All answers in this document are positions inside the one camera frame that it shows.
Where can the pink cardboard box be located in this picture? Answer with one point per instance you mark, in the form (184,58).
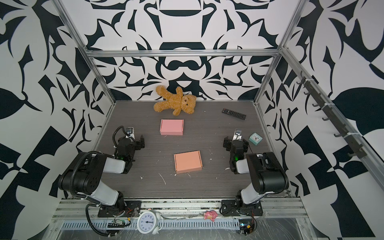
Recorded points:
(172,127)

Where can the peach cardboard box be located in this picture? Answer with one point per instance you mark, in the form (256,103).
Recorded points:
(188,162)

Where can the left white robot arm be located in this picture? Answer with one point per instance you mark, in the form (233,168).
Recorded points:
(83,180)

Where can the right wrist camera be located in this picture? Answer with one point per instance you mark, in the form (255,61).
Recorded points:
(238,134)

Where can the green circuit board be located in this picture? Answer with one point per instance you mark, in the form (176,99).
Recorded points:
(248,228)

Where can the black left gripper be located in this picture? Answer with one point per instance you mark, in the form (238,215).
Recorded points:
(138,145)

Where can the small pink toy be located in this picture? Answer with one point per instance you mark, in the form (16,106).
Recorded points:
(210,215)

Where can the small teal alarm clock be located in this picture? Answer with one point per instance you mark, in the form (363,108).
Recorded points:
(255,139)

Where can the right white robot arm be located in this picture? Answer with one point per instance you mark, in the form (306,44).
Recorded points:
(266,173)

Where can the white round alarm clock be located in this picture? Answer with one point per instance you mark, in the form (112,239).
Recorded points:
(150,222)

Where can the brown teddy bear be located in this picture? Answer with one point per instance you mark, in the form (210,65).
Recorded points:
(178,102)

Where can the black remote control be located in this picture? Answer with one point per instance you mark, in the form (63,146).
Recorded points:
(234,114)

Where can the grey wall hook rail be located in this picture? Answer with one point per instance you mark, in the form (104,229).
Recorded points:
(334,115)

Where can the white slotted cable duct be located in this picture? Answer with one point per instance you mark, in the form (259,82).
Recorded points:
(185,224)

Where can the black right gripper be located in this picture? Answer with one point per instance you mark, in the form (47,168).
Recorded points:
(229,143)

